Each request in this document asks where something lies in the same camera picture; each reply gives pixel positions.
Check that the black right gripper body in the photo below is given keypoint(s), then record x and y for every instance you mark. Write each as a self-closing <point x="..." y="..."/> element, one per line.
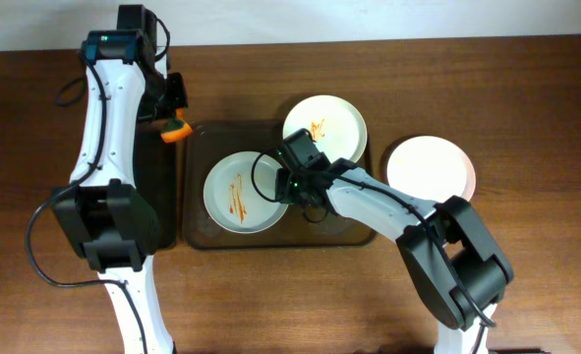
<point x="292" y="147"/>

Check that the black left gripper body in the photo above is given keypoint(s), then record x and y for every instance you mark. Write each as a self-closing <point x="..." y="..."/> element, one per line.
<point x="173" y="105"/>

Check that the green and orange sponge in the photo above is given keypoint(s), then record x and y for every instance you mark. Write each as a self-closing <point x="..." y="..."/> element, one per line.
<point x="176" y="129"/>

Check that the white plate with ketchup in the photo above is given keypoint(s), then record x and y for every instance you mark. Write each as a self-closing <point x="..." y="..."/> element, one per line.
<point x="431" y="168"/>

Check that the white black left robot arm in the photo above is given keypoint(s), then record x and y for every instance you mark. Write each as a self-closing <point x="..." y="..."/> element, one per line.
<point x="105" y="218"/>

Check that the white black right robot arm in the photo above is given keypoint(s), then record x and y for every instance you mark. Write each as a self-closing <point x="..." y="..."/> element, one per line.
<point x="458" y="269"/>

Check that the brown translucent serving tray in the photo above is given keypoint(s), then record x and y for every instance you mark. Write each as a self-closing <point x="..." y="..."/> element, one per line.
<point x="209" y="143"/>

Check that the black rectangular tray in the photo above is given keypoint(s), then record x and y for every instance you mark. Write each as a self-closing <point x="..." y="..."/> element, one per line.
<point x="155" y="173"/>

